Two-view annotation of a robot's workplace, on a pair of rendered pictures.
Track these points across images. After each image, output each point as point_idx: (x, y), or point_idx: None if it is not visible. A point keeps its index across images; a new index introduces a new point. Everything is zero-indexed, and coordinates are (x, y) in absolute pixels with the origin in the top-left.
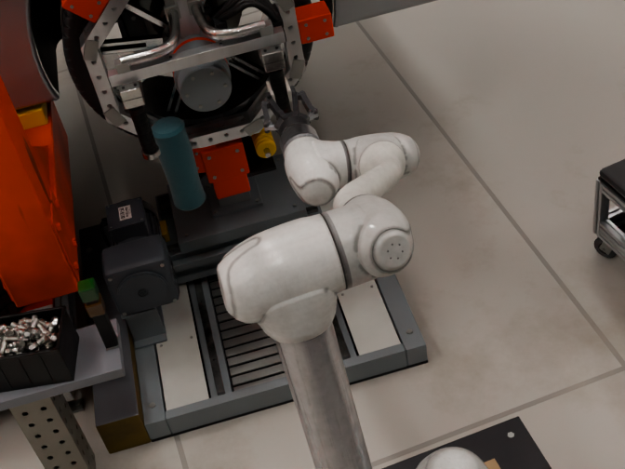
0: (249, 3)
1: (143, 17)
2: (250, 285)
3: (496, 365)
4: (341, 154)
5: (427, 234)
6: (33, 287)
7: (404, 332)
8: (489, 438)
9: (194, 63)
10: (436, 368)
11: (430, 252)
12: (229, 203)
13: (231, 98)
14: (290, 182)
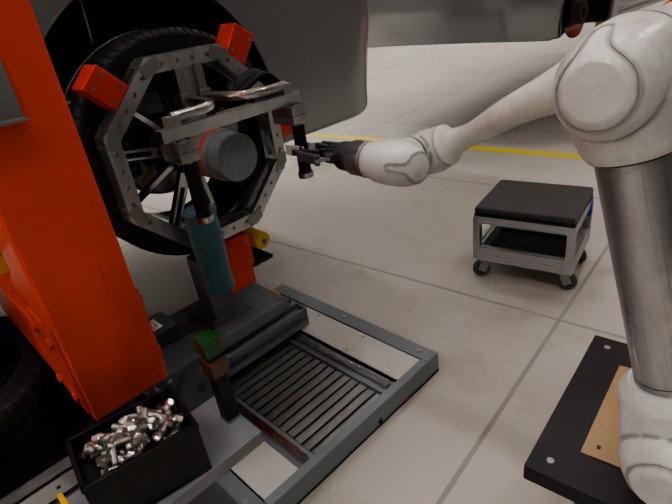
0: (264, 72)
1: (148, 124)
2: (654, 51)
3: (484, 352)
4: (415, 140)
5: (363, 303)
6: (117, 383)
7: (415, 352)
8: (597, 356)
9: (236, 119)
10: (448, 371)
11: (375, 311)
12: (223, 313)
13: (219, 208)
14: (385, 171)
